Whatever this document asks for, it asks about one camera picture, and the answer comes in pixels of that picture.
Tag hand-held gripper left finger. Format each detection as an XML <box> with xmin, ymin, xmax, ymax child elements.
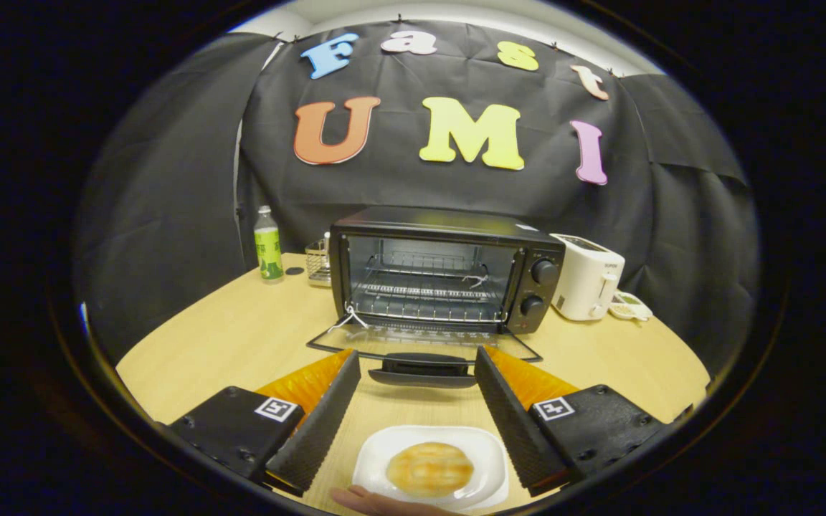
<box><xmin>168</xmin><ymin>349</ymin><xmax>362</xmax><ymax>497</ymax></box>

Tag green label plastic bottle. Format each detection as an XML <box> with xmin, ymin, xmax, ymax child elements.
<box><xmin>254</xmin><ymin>206</ymin><xmax>285</xmax><ymax>282</ymax></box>

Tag small wire basket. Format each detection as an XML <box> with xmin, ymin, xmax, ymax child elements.
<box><xmin>305</xmin><ymin>233</ymin><xmax>333</xmax><ymax>288</ymax></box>

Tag golden bread bun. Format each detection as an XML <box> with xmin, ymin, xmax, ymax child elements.
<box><xmin>386</xmin><ymin>442</ymin><xmax>475</xmax><ymax>498</ymax></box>

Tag white divided condiment dish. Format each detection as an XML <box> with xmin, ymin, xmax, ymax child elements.
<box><xmin>608</xmin><ymin>290</ymin><xmax>653</xmax><ymax>321</ymax></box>

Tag black toaster oven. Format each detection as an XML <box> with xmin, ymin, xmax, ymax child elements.
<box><xmin>305</xmin><ymin>206</ymin><xmax>566</xmax><ymax>389</ymax></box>

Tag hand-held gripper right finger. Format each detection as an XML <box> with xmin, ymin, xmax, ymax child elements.
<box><xmin>474</xmin><ymin>345</ymin><xmax>672</xmax><ymax>497</ymax></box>

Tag white pop-up toaster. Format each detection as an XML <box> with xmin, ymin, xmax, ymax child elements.
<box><xmin>551</xmin><ymin>233</ymin><xmax>626</xmax><ymax>322</ymax></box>

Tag white square plate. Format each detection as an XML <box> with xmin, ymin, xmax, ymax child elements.
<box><xmin>352</xmin><ymin>425</ymin><xmax>510</xmax><ymax>511</ymax></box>

